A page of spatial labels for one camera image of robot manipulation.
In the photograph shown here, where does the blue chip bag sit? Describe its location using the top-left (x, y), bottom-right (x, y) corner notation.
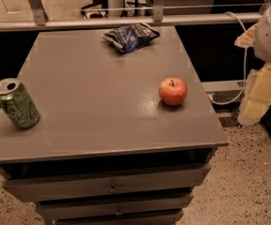
top-left (102, 22), bottom-right (159, 53)

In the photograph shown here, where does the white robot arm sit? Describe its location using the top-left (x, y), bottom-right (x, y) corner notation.
top-left (234, 5), bottom-right (271, 126)

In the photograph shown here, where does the red apple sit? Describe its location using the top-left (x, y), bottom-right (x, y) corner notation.
top-left (158, 77), bottom-right (188, 106)

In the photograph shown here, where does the grey drawer cabinet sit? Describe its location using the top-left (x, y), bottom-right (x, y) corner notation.
top-left (0, 25), bottom-right (230, 225)

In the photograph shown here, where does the middle grey drawer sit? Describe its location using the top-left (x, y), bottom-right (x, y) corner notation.
top-left (37, 192), bottom-right (193, 219)

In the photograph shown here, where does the grey drawer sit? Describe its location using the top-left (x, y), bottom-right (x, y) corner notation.
top-left (37, 192), bottom-right (193, 219)
top-left (57, 209), bottom-right (183, 225)
top-left (4, 163), bottom-right (211, 202)

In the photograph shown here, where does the black office chair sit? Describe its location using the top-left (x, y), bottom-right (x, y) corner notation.
top-left (81, 0), bottom-right (109, 19)

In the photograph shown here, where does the bottom grey drawer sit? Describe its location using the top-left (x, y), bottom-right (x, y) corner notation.
top-left (57, 209), bottom-right (183, 225)

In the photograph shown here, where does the green soda can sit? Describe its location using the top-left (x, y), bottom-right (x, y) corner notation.
top-left (0, 78), bottom-right (39, 128)

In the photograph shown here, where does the top grey drawer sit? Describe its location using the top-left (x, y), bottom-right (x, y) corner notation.
top-left (4, 163), bottom-right (211, 202)

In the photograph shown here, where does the white cable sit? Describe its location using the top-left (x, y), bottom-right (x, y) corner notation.
top-left (207, 11), bottom-right (249, 106)

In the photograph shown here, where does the metal railing frame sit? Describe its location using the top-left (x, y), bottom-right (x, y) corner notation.
top-left (0, 0), bottom-right (271, 32)

